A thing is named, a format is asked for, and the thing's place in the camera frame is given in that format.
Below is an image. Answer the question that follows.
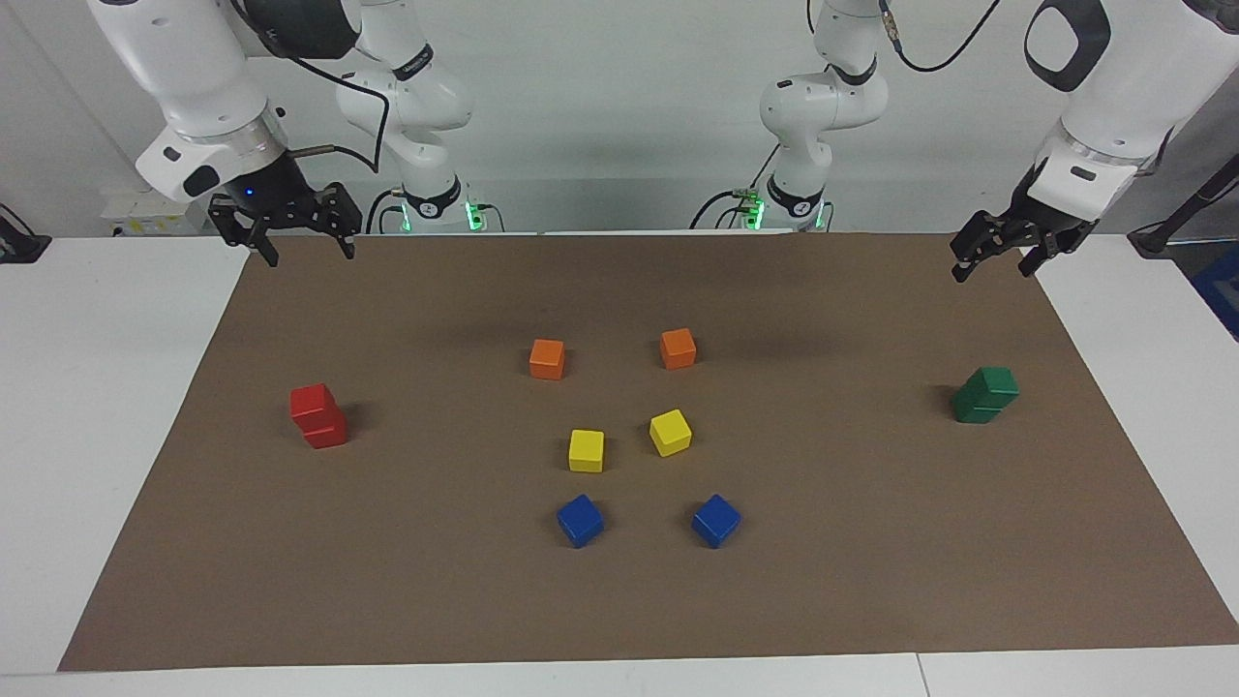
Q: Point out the green wooden block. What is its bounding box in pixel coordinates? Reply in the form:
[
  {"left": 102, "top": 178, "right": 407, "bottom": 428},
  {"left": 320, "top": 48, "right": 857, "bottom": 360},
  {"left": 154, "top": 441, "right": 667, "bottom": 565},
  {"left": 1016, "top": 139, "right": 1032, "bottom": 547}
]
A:
[
  {"left": 952, "top": 387, "right": 1003, "bottom": 425},
  {"left": 968, "top": 366, "right": 1020, "bottom": 408}
]

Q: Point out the white power strip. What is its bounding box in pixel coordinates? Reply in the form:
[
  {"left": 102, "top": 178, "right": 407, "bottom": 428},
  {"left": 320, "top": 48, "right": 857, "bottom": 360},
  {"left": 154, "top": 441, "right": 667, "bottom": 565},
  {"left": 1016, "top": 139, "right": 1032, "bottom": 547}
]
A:
[{"left": 102, "top": 189, "right": 219, "bottom": 236}]

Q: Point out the blue box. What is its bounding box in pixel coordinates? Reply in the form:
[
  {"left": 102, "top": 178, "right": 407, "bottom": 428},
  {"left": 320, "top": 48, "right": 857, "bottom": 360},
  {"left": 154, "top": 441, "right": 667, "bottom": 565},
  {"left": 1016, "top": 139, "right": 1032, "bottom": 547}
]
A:
[{"left": 1193, "top": 242, "right": 1239, "bottom": 340}]

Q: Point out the black flat device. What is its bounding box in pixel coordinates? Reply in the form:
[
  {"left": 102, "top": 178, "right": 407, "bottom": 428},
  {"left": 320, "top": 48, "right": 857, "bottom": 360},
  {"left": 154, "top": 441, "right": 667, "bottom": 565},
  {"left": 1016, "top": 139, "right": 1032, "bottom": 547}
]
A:
[{"left": 0, "top": 203, "right": 51, "bottom": 264}]

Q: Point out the yellow wooden block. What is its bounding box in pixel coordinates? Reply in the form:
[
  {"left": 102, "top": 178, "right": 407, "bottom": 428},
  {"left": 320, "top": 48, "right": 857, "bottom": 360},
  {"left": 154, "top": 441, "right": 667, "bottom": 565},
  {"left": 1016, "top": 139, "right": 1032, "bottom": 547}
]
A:
[
  {"left": 649, "top": 409, "right": 694, "bottom": 458},
  {"left": 567, "top": 429, "right": 606, "bottom": 474}
]

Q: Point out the blue wooden block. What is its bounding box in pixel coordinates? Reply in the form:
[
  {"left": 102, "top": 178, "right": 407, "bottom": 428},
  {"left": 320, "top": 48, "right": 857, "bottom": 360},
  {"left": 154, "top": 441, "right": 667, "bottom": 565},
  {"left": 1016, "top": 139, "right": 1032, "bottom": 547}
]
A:
[
  {"left": 690, "top": 494, "right": 742, "bottom": 550},
  {"left": 556, "top": 494, "right": 605, "bottom": 549}
]

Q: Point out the brown table mat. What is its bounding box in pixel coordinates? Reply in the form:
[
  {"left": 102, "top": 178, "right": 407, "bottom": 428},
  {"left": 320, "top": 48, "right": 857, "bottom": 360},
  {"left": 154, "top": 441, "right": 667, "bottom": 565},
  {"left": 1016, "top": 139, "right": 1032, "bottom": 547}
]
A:
[{"left": 58, "top": 230, "right": 1239, "bottom": 672}]

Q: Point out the black right base cable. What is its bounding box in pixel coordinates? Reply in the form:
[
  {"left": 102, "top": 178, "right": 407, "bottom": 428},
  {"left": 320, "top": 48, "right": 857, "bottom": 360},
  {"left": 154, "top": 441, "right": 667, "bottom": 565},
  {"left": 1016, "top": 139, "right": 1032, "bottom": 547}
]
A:
[{"left": 366, "top": 189, "right": 408, "bottom": 235}]

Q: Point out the black base cable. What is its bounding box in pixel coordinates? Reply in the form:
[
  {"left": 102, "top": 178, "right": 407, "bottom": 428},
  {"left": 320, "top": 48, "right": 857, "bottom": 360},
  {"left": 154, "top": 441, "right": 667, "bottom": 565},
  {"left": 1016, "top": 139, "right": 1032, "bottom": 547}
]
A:
[
  {"left": 689, "top": 145, "right": 780, "bottom": 230},
  {"left": 366, "top": 189, "right": 408, "bottom": 235}
]

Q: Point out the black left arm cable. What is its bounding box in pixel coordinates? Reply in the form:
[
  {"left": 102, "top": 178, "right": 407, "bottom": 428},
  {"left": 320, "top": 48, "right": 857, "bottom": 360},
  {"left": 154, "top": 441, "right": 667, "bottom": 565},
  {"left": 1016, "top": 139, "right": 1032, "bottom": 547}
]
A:
[{"left": 876, "top": 0, "right": 1003, "bottom": 74}]

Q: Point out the black left base cable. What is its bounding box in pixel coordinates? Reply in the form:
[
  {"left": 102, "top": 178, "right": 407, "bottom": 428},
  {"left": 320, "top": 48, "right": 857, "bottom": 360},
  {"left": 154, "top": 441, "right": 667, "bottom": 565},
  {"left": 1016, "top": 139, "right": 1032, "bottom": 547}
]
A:
[{"left": 689, "top": 145, "right": 780, "bottom": 230}]

